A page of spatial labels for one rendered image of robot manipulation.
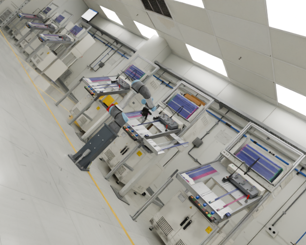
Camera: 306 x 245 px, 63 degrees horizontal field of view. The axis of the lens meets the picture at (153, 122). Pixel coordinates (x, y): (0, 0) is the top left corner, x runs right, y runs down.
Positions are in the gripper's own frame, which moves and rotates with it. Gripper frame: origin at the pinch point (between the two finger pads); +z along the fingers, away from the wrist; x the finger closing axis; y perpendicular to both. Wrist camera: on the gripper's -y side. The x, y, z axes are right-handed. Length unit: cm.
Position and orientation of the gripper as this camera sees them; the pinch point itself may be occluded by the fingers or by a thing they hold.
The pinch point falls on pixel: (143, 120)
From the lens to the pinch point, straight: 352.6
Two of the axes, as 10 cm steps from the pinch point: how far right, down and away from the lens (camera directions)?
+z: -3.7, 8.7, 3.3
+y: -7.4, -0.6, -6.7
